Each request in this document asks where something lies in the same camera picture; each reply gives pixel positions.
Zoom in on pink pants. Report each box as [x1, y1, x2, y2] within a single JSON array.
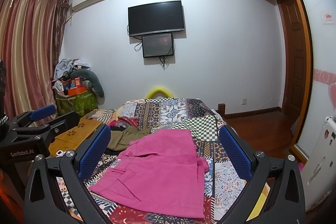
[[89, 129, 209, 219]]

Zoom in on green storage bag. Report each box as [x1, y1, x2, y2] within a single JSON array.
[[55, 90, 98, 117]]

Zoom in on white appliance with stickers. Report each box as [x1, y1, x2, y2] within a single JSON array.
[[301, 116, 336, 211]]

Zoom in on patchwork bed quilt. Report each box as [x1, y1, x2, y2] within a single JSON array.
[[56, 97, 271, 224]]

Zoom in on orange box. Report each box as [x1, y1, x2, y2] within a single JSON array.
[[68, 86, 87, 96]]

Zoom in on olive green folded pants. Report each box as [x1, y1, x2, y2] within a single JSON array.
[[107, 126, 151, 151]]

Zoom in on black folded garment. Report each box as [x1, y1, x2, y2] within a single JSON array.
[[110, 126, 126, 131]]

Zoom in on red patterned garment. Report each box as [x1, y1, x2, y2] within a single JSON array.
[[108, 117, 138, 128]]

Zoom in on grey plush pillow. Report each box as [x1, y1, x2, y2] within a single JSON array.
[[70, 69, 105, 98]]

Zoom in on striped pink gold curtain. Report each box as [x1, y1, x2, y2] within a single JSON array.
[[1, 0, 70, 118]]

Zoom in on wooden door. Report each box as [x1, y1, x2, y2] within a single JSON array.
[[278, 0, 306, 120]]

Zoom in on wall power outlet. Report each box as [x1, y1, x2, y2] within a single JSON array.
[[241, 98, 247, 105]]

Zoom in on wooden bed post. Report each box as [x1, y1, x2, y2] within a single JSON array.
[[217, 103, 226, 117]]

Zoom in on yellow foam ring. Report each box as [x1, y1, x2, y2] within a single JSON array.
[[144, 86, 174, 100]]

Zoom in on small wall monitor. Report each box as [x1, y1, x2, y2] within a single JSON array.
[[142, 33, 174, 58]]

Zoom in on large wall television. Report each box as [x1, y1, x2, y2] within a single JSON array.
[[127, 1, 185, 36]]

